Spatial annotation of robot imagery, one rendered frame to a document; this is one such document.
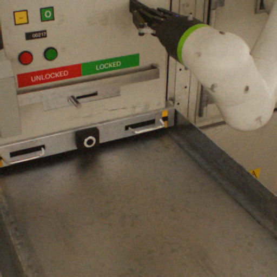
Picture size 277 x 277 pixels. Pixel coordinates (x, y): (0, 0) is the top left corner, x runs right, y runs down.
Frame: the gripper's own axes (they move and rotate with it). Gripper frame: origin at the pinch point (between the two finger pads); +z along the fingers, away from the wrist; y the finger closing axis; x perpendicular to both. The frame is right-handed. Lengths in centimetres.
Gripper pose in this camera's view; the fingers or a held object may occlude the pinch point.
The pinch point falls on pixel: (138, 9)
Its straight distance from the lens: 121.9
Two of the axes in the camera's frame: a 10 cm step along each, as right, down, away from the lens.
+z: -4.5, -4.8, 7.6
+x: 0.1, -8.5, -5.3
